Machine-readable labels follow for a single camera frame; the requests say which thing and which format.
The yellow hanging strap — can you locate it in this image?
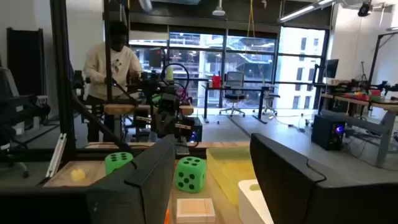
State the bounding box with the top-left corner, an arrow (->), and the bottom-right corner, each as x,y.
247,0 -> 256,38

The black computer monitor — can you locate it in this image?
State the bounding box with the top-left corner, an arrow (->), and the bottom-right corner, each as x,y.
325,58 -> 340,79

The black computer tower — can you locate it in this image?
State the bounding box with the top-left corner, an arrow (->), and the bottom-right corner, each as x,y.
312,114 -> 346,151
186,117 -> 203,143

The white plastic bin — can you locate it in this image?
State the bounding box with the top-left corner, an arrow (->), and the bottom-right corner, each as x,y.
238,179 -> 275,224

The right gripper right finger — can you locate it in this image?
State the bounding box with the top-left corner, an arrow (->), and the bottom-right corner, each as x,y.
249,133 -> 398,224

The yellow translucent plastic bin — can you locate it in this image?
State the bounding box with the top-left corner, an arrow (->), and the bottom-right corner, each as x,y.
206,147 -> 257,207

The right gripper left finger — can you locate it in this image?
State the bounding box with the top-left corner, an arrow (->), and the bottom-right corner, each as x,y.
0,134 -> 177,224

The silver metal bracket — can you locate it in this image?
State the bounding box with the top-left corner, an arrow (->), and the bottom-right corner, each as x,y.
45,133 -> 68,179

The green foam die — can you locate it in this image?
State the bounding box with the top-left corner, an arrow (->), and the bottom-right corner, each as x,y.
104,151 -> 134,175
174,156 -> 207,194

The grey mesh office chair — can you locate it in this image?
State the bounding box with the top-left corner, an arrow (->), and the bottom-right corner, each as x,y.
262,83 -> 280,116
219,71 -> 246,118

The white pendant lamp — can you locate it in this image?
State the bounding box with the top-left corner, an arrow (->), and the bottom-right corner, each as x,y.
212,0 -> 226,17

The black ceiling spotlight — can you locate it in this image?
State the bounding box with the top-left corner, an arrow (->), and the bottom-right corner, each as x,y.
357,1 -> 374,18

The background rig frame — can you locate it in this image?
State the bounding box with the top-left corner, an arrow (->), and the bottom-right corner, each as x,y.
368,30 -> 398,91

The black wall panel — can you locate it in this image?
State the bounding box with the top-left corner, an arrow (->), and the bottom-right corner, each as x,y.
6,27 -> 47,97

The person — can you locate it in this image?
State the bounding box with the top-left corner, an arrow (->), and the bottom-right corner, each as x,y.
83,21 -> 144,143

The ceiling light strip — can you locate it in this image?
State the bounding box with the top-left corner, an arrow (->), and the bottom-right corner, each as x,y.
278,0 -> 338,24

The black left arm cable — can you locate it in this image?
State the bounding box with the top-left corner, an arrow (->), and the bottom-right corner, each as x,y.
160,63 -> 190,94

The black office desk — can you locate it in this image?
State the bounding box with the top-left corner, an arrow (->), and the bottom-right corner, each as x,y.
201,84 -> 271,124

